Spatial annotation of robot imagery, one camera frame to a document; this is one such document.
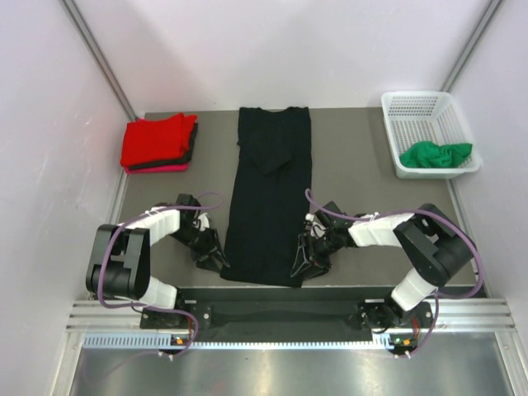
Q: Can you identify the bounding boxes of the right aluminium corner post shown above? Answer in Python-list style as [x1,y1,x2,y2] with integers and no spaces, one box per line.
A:
[441,0,505,92]

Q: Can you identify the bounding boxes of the aluminium corner post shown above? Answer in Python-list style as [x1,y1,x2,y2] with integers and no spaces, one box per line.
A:
[441,0,505,92]
[59,0,137,121]

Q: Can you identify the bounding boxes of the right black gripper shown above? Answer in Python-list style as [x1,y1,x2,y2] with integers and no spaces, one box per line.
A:
[292,229,342,281]

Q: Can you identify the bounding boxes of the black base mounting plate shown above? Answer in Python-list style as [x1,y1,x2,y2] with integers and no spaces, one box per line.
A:
[139,300,438,342]

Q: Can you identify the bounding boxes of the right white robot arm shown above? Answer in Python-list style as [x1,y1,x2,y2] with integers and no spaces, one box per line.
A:
[290,201,477,331]

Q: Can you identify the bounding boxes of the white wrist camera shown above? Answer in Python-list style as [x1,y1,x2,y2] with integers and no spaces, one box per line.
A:
[304,214,326,238]
[193,212,210,232]

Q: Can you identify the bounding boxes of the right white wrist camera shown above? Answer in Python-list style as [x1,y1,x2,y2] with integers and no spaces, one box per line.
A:
[304,214,326,238]

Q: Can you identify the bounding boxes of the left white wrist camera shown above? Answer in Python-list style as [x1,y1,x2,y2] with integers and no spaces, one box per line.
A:
[193,212,210,232]

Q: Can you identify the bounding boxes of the white plastic basket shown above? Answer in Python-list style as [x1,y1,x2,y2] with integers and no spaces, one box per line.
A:
[381,91,482,179]

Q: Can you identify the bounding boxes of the aluminium front rail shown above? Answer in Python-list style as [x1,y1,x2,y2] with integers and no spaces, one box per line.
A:
[66,299,515,332]

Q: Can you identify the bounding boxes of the slotted grey cable duct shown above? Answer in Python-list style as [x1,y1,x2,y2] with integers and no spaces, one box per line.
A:
[82,332,413,351]

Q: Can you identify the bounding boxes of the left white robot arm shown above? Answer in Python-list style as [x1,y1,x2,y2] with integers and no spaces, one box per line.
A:
[85,194,229,328]

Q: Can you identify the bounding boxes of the green crumpled t shirt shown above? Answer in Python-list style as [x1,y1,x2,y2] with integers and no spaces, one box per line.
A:
[399,141,473,169]

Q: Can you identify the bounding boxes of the folded red t shirt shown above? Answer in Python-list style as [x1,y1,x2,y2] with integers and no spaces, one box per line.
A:
[120,113,198,167]

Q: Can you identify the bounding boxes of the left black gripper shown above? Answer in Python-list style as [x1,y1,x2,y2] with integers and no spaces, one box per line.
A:
[170,225,229,273]

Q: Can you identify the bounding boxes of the folded pink t shirt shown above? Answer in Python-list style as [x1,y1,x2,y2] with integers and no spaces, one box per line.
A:
[125,163,189,175]

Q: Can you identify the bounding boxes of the left aluminium corner post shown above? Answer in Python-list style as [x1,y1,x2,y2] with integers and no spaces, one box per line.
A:
[59,0,137,121]

